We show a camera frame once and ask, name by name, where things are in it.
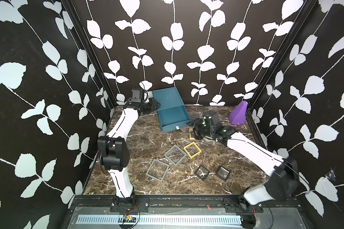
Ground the teal three-drawer cabinet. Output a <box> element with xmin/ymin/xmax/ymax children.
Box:
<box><xmin>152</xmin><ymin>87</ymin><xmax>190</xmax><ymax>133</ymax></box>

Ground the yellow brooch box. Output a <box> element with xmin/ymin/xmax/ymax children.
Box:
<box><xmin>189</xmin><ymin>128</ymin><xmax>195</xmax><ymax>140</ymax></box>
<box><xmin>183</xmin><ymin>142</ymin><xmax>202</xmax><ymax>159</ymax></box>

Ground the gray brooch box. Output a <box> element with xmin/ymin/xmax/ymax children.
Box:
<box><xmin>146</xmin><ymin>159</ymin><xmax>170</xmax><ymax>182</ymax></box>
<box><xmin>164</xmin><ymin>145</ymin><xmax>187</xmax><ymax>166</ymax></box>

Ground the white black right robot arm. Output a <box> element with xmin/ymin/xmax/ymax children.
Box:
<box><xmin>187</xmin><ymin>110</ymin><xmax>299</xmax><ymax>211</ymax></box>

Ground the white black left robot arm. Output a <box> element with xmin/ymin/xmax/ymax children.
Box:
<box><xmin>97</xmin><ymin>98</ymin><xmax>160</xmax><ymax>201</ymax></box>

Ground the black brooch box left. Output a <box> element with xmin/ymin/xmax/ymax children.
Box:
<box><xmin>194</xmin><ymin>165</ymin><xmax>210</xmax><ymax>181</ymax></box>

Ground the black brooch box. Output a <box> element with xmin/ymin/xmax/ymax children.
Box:
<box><xmin>194</xmin><ymin>165</ymin><xmax>210</xmax><ymax>181</ymax></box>
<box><xmin>216</xmin><ymin>166</ymin><xmax>231</xmax><ymax>182</ymax></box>

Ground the black brooch box right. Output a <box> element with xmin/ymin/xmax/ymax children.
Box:
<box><xmin>216</xmin><ymin>166</ymin><xmax>231</xmax><ymax>182</ymax></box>

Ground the purple wedge-shaped object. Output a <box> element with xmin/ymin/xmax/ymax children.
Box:
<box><xmin>228</xmin><ymin>101</ymin><xmax>247</xmax><ymax>125</ymax></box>

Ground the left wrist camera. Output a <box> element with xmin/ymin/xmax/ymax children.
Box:
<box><xmin>131</xmin><ymin>88</ymin><xmax>148</xmax><ymax>103</ymax></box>

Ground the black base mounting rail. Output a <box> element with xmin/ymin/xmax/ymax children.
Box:
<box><xmin>70</xmin><ymin>194</ymin><xmax>299</xmax><ymax>215</ymax></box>

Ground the white perforated rail strip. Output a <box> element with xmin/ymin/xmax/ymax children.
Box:
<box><xmin>75</xmin><ymin>215</ymin><xmax>242</xmax><ymax>227</ymax></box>

